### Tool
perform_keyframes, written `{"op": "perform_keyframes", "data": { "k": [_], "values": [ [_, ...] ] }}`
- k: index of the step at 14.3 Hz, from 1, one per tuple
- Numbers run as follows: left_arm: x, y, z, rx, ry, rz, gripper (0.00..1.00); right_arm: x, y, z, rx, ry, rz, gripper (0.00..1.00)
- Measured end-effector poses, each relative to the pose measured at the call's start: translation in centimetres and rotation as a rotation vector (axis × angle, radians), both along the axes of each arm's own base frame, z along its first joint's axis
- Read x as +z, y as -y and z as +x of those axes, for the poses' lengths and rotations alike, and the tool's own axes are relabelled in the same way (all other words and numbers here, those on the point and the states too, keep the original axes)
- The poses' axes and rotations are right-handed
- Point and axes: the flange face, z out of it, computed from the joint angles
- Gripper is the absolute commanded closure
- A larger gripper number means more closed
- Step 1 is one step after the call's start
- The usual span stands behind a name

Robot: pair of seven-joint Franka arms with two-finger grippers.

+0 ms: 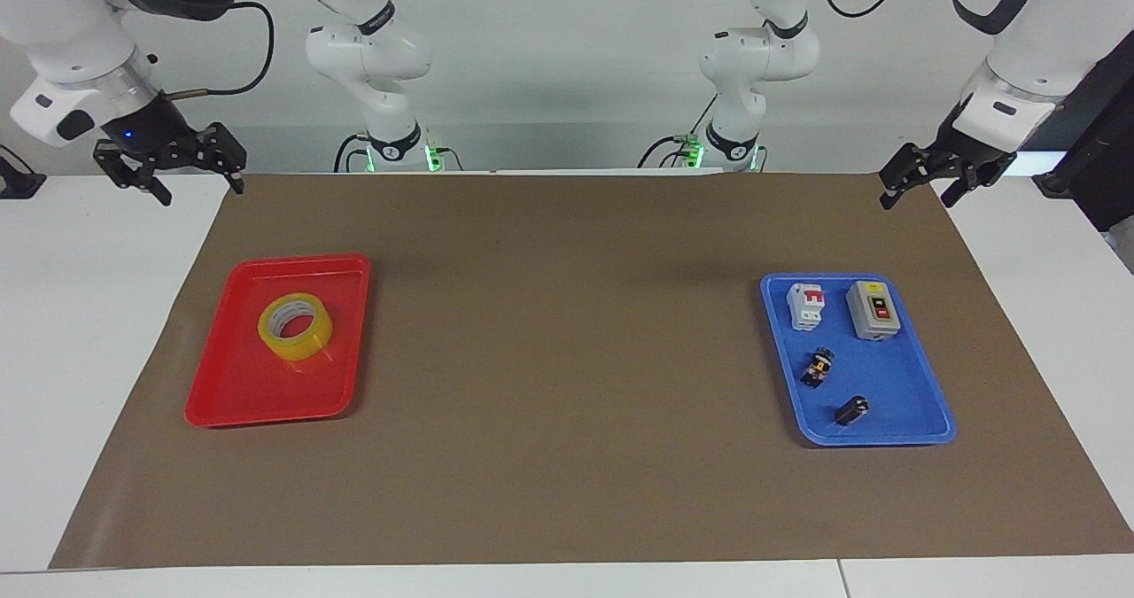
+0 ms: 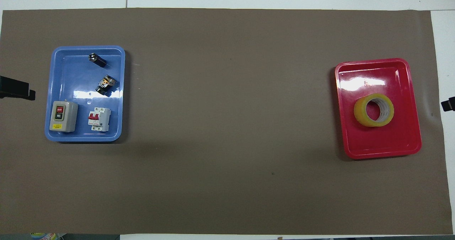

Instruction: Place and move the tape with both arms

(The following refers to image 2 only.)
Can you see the red plastic tray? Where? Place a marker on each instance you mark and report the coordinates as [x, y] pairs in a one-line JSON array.
[[385, 140]]

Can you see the white red circuit breaker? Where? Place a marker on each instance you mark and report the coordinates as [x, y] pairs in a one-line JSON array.
[[99, 119]]

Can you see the blue plastic tray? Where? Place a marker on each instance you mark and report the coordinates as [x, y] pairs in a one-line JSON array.
[[76, 76]]

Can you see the yellow tape roll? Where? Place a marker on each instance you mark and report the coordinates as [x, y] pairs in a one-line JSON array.
[[359, 113]]

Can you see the grey push button switch box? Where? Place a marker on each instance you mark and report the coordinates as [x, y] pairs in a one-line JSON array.
[[65, 116]]

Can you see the black push button switch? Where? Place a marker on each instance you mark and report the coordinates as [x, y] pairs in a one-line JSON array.
[[105, 84]]

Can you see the small black cylindrical component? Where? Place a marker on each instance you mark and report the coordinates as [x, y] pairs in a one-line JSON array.
[[97, 60]]

